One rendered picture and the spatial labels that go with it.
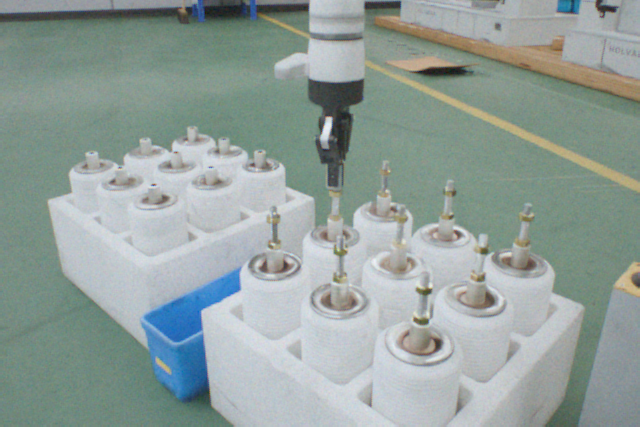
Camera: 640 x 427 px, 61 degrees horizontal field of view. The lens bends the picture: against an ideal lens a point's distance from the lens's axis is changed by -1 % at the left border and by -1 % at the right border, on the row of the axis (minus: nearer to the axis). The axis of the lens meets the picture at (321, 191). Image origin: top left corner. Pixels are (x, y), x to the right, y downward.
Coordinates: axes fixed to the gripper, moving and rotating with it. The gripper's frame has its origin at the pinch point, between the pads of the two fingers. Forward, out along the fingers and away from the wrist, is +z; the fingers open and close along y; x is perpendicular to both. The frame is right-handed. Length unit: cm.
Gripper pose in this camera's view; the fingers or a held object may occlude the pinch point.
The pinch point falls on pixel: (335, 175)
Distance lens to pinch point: 79.0
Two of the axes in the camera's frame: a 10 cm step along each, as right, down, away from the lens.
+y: 2.6, -3.8, 8.9
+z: 0.0, 9.2, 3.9
